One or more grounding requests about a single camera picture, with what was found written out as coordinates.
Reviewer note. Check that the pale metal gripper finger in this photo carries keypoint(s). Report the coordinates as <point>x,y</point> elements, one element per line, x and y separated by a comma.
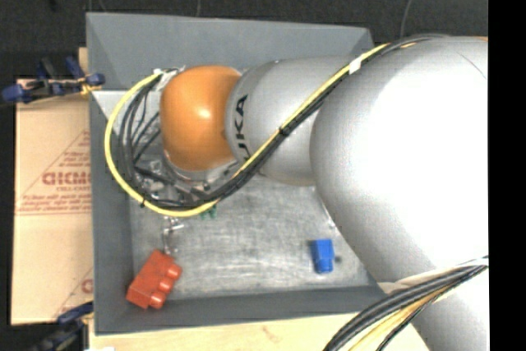
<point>166,236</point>
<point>176,224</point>

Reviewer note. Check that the brown cardboard board, red print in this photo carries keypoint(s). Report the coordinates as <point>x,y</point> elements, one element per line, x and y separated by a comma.
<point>53,242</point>

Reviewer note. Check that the grey metal bin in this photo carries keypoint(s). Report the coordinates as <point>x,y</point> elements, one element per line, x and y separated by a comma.
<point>255,242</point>

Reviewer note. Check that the red toy building block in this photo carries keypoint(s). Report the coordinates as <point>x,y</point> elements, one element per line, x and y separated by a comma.
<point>153,280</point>

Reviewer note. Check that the blue toy building block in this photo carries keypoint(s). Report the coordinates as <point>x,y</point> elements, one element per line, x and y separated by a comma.
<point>322,255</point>

